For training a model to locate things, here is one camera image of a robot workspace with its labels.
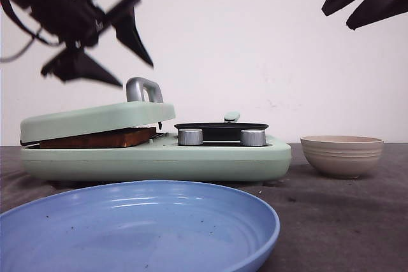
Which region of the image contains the left silver control knob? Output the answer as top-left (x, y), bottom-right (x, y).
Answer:
top-left (178, 129), bottom-right (203, 146)

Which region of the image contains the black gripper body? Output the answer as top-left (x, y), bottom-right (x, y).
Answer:
top-left (1, 0), bottom-right (105, 47)

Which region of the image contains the beige ribbed bowl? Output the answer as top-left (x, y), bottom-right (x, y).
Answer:
top-left (300, 135), bottom-right (384, 179)

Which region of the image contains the mint green breakfast maker base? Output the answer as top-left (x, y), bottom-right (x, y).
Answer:
top-left (20, 133), bottom-right (291, 182)

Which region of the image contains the right silver control knob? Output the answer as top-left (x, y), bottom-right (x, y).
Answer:
top-left (240, 129), bottom-right (266, 147)

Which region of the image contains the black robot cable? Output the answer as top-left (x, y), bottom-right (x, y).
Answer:
top-left (0, 0), bottom-right (61, 64)

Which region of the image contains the white bread slice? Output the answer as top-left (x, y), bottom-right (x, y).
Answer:
top-left (40, 127), bottom-right (157, 149)

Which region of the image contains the blue round plate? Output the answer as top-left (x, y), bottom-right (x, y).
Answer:
top-left (1, 180), bottom-right (281, 271)

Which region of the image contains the breakfast maker hinged lid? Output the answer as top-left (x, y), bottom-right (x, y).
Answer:
top-left (20, 77), bottom-right (175, 146)

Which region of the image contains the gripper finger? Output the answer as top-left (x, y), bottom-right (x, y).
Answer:
top-left (41, 48), bottom-right (122, 87)
top-left (104, 0), bottom-right (154, 68)

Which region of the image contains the black round frying pan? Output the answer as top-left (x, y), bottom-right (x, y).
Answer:
top-left (174, 120), bottom-right (269, 141)

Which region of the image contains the silver control knob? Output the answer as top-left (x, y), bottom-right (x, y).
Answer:
top-left (178, 129), bottom-right (203, 146)
top-left (240, 129), bottom-right (266, 147)

